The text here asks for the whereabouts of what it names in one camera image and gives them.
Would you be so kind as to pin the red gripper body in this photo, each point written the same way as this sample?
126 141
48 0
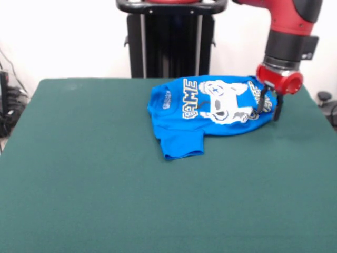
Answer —
279 79

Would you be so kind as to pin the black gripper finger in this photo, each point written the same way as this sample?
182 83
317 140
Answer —
262 101
278 108

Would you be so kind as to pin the blue game controller print t-shirt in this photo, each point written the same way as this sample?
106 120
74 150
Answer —
181 142

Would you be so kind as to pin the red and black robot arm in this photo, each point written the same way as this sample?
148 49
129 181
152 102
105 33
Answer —
289 26

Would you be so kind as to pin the black office chair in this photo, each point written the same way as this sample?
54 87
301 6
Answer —
329 105

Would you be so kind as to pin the dark green table cloth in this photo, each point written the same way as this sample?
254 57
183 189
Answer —
210 218

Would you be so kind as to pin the black computer box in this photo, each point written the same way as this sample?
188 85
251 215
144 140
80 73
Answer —
3 89

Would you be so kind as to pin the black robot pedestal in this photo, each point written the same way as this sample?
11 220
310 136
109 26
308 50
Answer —
171 39

